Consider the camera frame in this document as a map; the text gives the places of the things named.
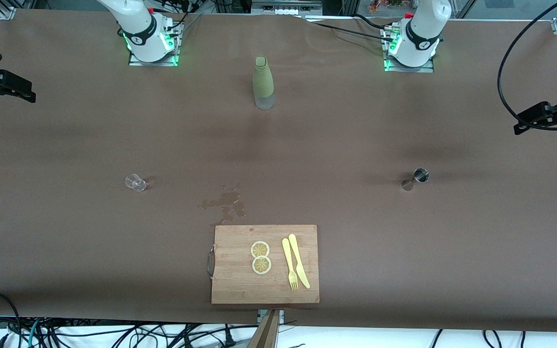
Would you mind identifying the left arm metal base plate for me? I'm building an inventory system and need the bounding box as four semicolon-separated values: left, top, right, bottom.
381;24;436;73

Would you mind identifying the wooden cutting board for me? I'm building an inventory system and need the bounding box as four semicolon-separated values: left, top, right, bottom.
206;224;320;305

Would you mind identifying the yellow plastic knife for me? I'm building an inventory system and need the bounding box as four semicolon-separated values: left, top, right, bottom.
288;233;311;290

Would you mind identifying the brown table mat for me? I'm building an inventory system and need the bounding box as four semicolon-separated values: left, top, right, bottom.
0;9;557;334

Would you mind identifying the grey metal power strip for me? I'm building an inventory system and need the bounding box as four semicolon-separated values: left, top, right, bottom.
251;0;323;16

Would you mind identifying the teal cable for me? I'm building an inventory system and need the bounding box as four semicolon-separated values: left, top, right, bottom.
27;319;42;348

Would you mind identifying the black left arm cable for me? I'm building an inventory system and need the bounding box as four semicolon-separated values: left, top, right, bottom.
497;0;557;131

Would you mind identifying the wooden camera post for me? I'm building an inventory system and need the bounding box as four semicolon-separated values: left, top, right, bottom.
249;309;280;348

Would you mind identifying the small metal bracket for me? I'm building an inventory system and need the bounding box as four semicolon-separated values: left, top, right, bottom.
257;309;285;323

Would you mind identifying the yellow plastic fork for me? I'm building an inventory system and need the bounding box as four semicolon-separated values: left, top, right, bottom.
281;238;299;291

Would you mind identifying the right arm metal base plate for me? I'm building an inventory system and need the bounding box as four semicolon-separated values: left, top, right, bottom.
128;19;185;67

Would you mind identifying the clear glass measuring cup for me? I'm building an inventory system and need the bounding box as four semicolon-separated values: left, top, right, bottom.
124;173;147;192

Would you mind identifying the green sleeved glass bottle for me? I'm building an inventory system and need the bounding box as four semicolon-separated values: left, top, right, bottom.
252;56;275;110

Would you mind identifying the black base power cable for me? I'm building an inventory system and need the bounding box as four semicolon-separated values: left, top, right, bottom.
303;18;397;44

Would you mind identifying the steel double jigger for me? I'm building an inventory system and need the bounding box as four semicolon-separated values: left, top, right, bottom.
401;167;430;192

